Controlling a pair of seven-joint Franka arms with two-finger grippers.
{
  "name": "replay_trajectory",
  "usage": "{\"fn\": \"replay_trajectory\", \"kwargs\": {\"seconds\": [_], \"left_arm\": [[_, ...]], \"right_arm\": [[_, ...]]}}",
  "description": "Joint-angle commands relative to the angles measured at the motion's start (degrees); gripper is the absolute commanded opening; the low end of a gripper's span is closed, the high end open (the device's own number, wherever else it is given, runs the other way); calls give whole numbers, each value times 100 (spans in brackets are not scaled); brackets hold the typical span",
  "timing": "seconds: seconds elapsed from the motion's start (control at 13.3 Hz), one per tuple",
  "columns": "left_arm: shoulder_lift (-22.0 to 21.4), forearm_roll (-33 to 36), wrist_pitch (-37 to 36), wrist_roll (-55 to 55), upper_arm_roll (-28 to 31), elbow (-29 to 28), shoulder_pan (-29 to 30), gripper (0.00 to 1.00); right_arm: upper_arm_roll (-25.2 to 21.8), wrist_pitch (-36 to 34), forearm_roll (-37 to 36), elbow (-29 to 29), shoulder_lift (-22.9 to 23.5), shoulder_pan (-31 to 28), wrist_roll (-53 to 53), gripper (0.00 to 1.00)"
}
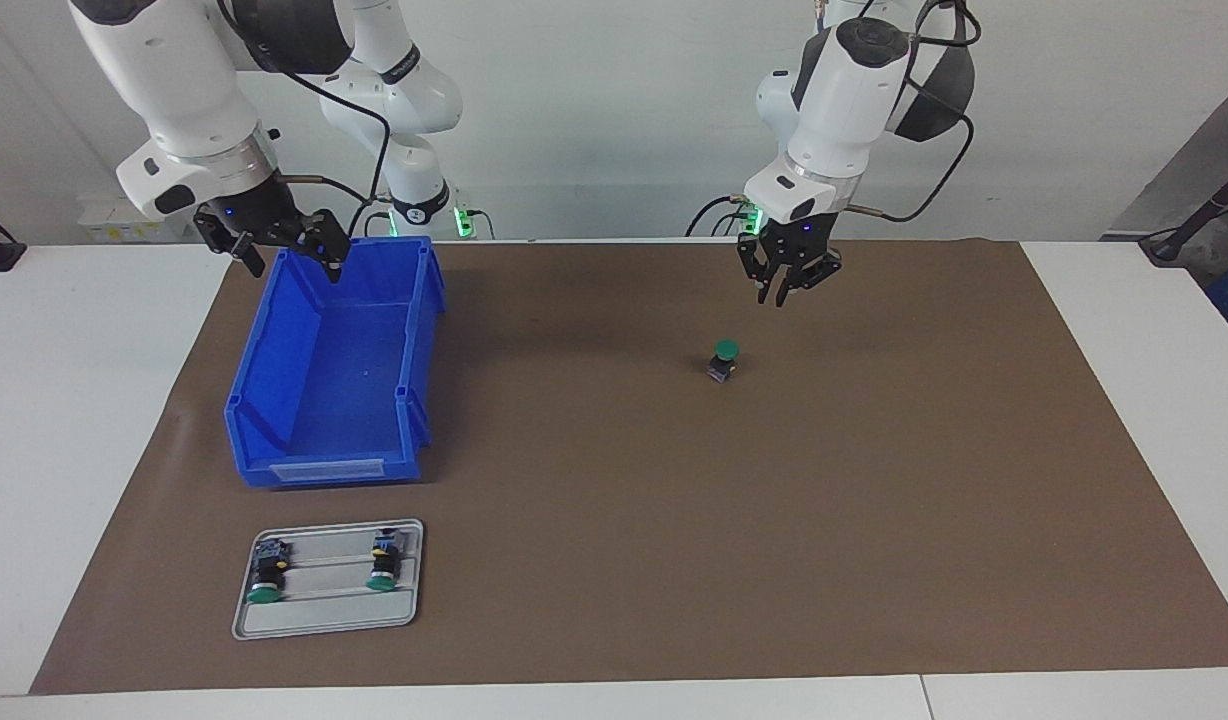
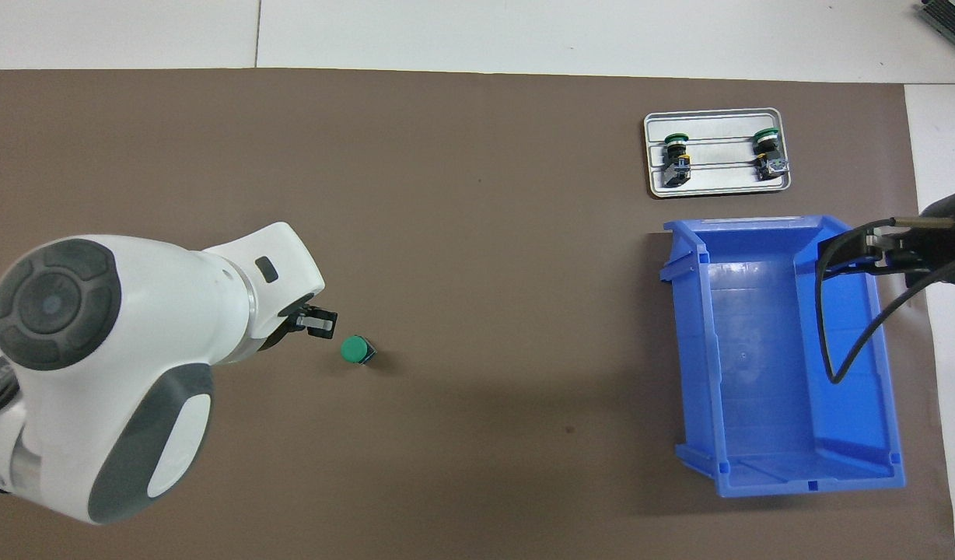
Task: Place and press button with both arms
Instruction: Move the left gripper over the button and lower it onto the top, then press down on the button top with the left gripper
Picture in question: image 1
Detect white wall socket box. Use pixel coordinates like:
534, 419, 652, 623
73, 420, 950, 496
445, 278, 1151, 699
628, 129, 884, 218
77, 193, 188, 243

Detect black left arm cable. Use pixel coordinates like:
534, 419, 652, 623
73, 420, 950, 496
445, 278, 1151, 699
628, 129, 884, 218
849, 0, 978, 223

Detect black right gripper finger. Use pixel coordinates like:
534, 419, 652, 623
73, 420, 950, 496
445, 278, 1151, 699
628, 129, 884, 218
226, 232, 267, 279
296, 210, 351, 284

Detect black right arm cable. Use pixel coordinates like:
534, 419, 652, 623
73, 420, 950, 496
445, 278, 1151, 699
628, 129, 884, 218
214, 0, 393, 236

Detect grey metal tray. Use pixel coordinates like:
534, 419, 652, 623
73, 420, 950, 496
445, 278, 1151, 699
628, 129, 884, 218
232, 518, 425, 641

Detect black stand base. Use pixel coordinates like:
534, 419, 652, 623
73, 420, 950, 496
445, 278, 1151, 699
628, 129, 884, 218
1139, 185, 1228, 266

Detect blue plastic storage bin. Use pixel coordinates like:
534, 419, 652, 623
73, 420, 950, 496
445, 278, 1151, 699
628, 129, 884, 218
223, 236, 447, 490

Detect black base power cable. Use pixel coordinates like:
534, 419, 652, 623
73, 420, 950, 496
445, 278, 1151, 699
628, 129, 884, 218
349, 195, 395, 238
686, 195, 755, 238

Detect brown table mat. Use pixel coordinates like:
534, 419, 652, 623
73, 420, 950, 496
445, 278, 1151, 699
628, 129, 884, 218
29, 238, 1228, 696

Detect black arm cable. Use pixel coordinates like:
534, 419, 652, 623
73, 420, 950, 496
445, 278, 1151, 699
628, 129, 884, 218
849, 0, 978, 223
214, 0, 393, 236

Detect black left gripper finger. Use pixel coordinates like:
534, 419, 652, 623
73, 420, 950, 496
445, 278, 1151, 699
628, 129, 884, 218
777, 252, 843, 308
739, 245, 775, 304

